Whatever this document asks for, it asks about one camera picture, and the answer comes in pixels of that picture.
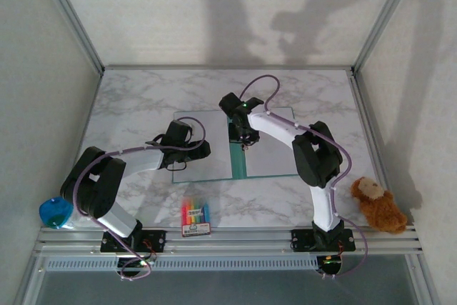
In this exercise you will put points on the white paper sheet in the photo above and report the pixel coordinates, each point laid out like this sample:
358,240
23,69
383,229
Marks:
218,130
271,162

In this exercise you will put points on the thin aluminium frame bar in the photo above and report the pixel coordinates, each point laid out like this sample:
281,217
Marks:
228,67

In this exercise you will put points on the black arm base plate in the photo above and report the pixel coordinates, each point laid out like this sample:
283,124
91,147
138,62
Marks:
301,239
153,240

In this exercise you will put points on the blue plastic container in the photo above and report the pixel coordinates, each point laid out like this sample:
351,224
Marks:
53,212

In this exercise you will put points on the brown teddy bear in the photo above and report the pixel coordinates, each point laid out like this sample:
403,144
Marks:
380,208

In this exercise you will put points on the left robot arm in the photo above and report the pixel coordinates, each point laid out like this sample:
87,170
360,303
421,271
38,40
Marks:
93,183

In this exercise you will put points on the aluminium frame post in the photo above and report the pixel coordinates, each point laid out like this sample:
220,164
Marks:
383,19
72,19

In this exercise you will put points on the pack of coloured markers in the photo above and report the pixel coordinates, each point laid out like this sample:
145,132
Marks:
195,217

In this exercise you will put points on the green folder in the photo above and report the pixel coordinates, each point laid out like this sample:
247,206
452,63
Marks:
238,165

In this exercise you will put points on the aluminium side rail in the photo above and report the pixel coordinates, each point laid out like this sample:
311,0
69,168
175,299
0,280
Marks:
366,105
89,112

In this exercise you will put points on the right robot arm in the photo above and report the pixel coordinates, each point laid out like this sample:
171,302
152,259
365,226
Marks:
317,155

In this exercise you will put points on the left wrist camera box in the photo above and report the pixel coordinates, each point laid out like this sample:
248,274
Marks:
193,130

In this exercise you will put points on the wide aluminium frame rail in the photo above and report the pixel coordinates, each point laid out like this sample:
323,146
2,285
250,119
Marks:
250,242

